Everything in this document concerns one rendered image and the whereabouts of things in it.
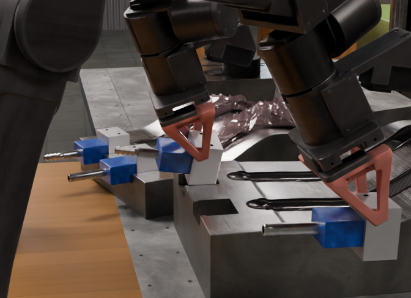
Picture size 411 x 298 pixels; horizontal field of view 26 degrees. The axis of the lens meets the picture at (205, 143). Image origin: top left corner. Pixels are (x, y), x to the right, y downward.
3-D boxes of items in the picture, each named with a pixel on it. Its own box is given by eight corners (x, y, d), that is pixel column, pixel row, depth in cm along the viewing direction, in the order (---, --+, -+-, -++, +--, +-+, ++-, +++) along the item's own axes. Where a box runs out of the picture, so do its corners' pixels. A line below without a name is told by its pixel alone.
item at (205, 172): (113, 178, 110) (120, 139, 108) (109, 159, 114) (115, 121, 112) (214, 187, 113) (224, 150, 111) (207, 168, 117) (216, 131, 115)
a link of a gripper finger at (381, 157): (391, 189, 91) (355, 111, 88) (421, 213, 84) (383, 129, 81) (334, 222, 90) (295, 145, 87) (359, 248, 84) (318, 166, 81)
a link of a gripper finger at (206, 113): (221, 132, 115) (199, 70, 111) (232, 158, 109) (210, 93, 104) (172, 151, 115) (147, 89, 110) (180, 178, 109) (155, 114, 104)
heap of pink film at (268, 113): (207, 161, 132) (207, 111, 130) (156, 133, 147) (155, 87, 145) (347, 139, 144) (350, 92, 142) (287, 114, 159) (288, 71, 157)
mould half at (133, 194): (145, 219, 126) (144, 144, 123) (80, 169, 148) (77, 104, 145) (418, 167, 148) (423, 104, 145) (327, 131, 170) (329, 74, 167)
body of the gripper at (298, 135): (349, 116, 91) (320, 53, 88) (388, 142, 81) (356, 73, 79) (293, 147, 90) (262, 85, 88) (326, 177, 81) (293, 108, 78)
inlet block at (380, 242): (268, 265, 85) (271, 212, 83) (255, 246, 89) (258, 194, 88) (397, 259, 87) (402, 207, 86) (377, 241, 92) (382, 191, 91)
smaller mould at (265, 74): (190, 114, 183) (189, 81, 181) (178, 98, 197) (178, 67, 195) (284, 110, 186) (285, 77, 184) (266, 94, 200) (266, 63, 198)
